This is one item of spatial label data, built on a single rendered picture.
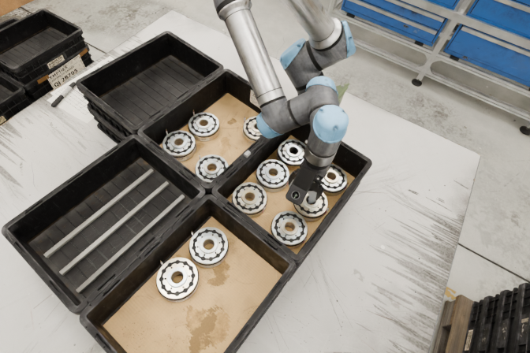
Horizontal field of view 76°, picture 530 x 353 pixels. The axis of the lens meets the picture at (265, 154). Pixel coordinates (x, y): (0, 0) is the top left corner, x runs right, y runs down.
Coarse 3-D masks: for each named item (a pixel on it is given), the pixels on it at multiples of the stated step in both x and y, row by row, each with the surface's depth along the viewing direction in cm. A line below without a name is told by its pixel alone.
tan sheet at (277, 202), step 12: (276, 156) 112; (252, 180) 106; (348, 180) 109; (276, 192) 104; (276, 204) 102; (288, 204) 102; (312, 204) 103; (264, 216) 99; (324, 216) 101; (264, 228) 97; (288, 228) 98; (312, 228) 98
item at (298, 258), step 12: (264, 144) 102; (252, 156) 99; (360, 156) 102; (240, 168) 96; (360, 180) 100; (216, 192) 91; (348, 192) 95; (228, 204) 89; (336, 204) 92; (240, 216) 88; (324, 228) 88; (276, 240) 85; (312, 240) 86; (288, 252) 83; (300, 252) 84
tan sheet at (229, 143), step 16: (224, 96) 125; (208, 112) 120; (224, 112) 121; (240, 112) 121; (256, 112) 122; (224, 128) 116; (240, 128) 117; (208, 144) 112; (224, 144) 112; (240, 144) 113; (192, 160) 108
